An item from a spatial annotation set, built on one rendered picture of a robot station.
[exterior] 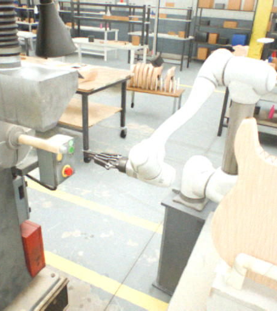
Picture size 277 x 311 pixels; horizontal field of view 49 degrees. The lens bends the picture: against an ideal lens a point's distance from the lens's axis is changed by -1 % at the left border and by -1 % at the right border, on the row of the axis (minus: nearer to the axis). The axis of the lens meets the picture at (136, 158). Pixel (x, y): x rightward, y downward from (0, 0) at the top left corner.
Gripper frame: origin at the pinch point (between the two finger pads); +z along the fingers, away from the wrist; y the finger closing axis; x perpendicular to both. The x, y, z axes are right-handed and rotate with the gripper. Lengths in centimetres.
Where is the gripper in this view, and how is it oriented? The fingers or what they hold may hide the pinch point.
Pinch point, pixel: (90, 155)
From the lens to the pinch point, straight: 144.5
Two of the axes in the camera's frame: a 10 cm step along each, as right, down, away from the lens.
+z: -9.0, -2.4, 3.6
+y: 4.3, -3.9, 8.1
